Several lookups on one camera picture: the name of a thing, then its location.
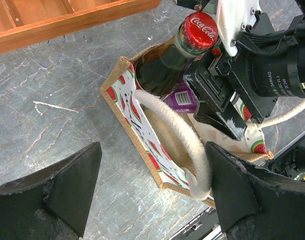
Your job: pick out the wooden compartment tray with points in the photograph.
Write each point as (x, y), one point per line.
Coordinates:
(24, 23)

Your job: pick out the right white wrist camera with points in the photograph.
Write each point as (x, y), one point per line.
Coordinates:
(231, 16)

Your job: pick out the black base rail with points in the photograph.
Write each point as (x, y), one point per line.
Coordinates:
(205, 226)

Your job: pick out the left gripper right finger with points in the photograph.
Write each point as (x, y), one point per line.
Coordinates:
(253, 202)

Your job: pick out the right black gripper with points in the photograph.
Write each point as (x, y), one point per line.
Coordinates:
(269, 64)

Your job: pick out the glass cola bottle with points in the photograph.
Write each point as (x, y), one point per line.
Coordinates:
(159, 69)

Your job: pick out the purple Fanta can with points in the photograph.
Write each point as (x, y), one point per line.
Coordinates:
(182, 99)

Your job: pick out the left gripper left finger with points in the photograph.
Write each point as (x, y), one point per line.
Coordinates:
(52, 203)

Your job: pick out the burlap canvas watermelon bag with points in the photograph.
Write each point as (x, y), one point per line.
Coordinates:
(162, 151)

